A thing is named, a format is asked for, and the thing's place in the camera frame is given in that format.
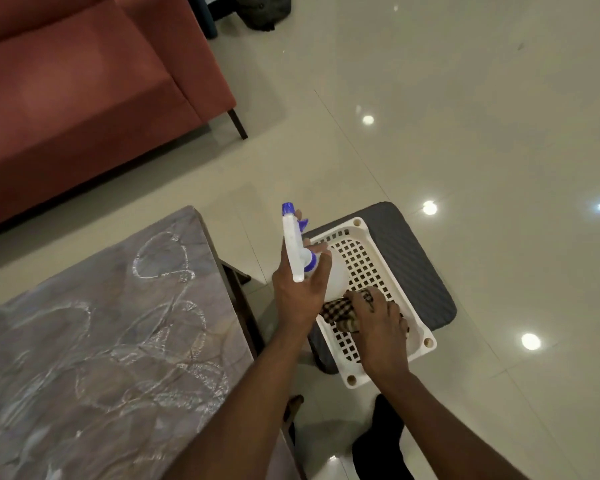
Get white plastic basket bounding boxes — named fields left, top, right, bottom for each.
left=307, top=217, right=439, bottom=391

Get person's left hand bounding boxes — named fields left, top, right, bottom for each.
left=272, top=209, right=333, bottom=335

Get white spray bottle blue nozzle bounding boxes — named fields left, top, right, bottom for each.
left=281, top=202, right=351, bottom=303

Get red sofa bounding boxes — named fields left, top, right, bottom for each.
left=0, top=0, right=249, bottom=235

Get person's right hand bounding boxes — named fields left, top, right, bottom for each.
left=342, top=287, right=411, bottom=381

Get dark bag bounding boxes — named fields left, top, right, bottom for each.
left=229, top=0, right=292, bottom=32

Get person's left forearm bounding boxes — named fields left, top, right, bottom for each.
left=165, top=324, right=306, bottom=480

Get dark plastic stool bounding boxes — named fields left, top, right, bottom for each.
left=302, top=201, right=457, bottom=375

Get person's right forearm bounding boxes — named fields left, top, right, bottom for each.
left=367, top=369, right=529, bottom=480

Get dark teal furniture leg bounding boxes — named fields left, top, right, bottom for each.
left=187, top=0, right=219, bottom=41

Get brown checked cloth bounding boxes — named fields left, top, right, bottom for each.
left=321, top=289, right=376, bottom=335

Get person's black trousers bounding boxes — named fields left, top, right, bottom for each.
left=352, top=393, right=416, bottom=480

